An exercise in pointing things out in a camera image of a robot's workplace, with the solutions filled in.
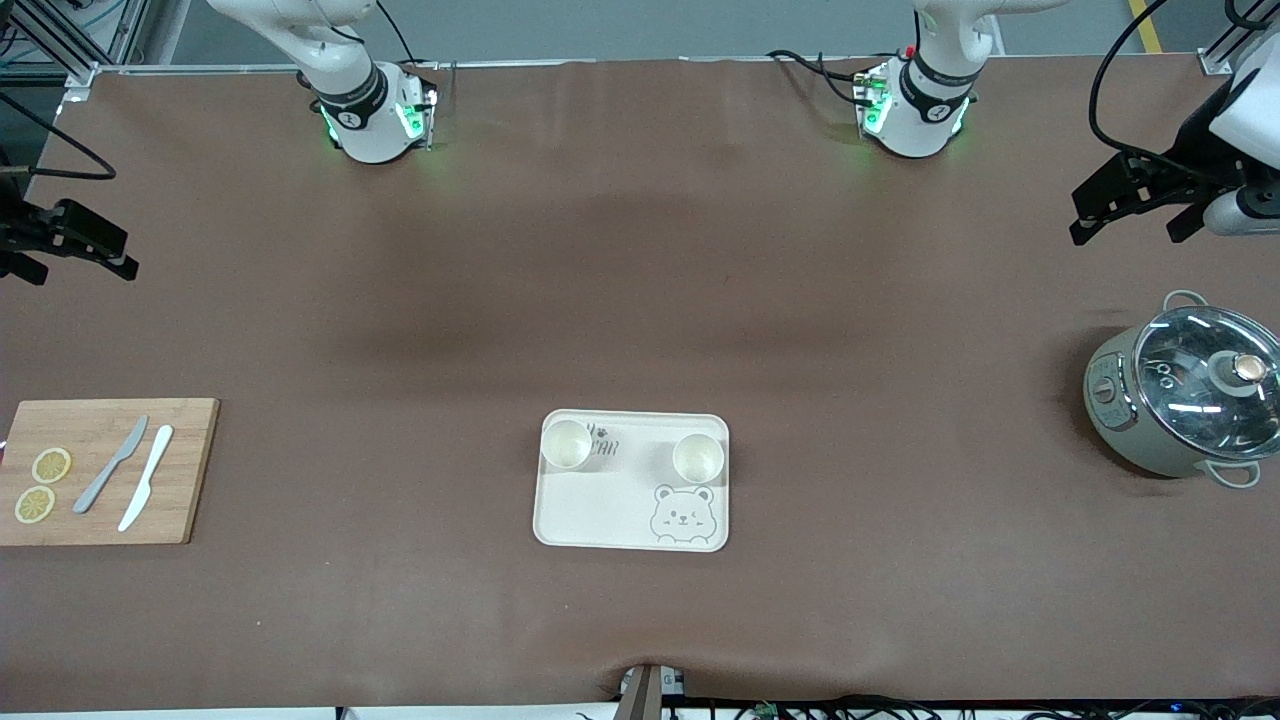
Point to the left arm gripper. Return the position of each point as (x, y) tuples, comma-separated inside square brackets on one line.
[(1196, 150)]

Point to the white IKEA cup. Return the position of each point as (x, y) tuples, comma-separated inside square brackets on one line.
[(567, 446), (698, 459)]

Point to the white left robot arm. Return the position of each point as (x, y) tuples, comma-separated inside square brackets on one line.
[(920, 120)]

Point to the glass pot lid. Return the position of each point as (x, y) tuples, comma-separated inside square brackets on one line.
[(1190, 390)]

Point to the lemon slice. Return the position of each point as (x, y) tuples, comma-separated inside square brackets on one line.
[(51, 465), (35, 504)]

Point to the grey plastic knife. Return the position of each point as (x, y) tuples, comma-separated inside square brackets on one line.
[(112, 465)]

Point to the white plastic knife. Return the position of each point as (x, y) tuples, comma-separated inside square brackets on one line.
[(148, 475)]

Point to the wooden cutting board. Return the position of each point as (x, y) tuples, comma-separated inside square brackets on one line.
[(190, 470)]

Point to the brown table mat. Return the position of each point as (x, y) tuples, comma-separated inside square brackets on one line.
[(640, 250)]

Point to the cream bear print tray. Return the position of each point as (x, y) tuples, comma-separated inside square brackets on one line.
[(600, 510)]

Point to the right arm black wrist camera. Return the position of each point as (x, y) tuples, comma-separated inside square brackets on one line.
[(90, 232)]

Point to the aluminium frame post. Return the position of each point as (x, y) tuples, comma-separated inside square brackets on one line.
[(55, 40), (1225, 50)]

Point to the table edge camera mount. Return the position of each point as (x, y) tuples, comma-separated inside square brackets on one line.
[(640, 700)]

